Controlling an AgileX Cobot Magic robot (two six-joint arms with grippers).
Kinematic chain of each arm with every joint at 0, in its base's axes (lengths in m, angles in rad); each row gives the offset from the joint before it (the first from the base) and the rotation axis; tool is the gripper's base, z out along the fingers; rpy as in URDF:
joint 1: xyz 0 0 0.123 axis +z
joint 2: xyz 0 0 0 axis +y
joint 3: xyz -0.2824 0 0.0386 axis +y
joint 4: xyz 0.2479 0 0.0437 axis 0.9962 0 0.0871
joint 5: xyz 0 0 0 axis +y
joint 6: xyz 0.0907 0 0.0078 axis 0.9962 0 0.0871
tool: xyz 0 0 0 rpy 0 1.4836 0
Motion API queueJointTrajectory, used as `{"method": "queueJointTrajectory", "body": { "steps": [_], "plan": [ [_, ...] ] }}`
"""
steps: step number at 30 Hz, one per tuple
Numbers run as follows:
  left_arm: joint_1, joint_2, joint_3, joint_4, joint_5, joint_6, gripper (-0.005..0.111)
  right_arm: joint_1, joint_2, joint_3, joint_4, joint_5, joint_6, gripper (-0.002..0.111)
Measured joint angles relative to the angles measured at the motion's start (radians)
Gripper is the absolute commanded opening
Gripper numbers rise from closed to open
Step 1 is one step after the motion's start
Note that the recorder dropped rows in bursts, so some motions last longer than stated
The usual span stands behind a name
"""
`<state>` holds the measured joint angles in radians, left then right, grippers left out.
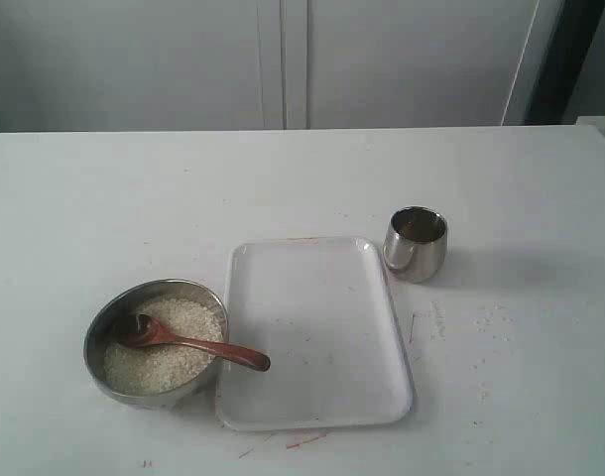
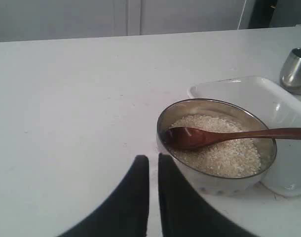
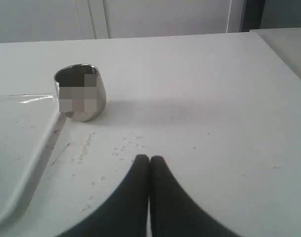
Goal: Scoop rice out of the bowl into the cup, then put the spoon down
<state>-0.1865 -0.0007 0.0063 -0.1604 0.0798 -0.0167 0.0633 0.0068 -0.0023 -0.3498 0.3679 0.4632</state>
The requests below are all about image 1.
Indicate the small steel cup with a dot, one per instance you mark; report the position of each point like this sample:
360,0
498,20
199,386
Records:
416,243

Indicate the white rectangular plastic tray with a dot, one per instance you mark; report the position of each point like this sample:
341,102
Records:
322,310

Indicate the brown wooden spoon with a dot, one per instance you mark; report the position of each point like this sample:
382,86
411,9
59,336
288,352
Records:
141,331

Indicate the steel bowl of rice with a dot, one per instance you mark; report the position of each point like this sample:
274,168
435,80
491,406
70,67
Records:
161,376

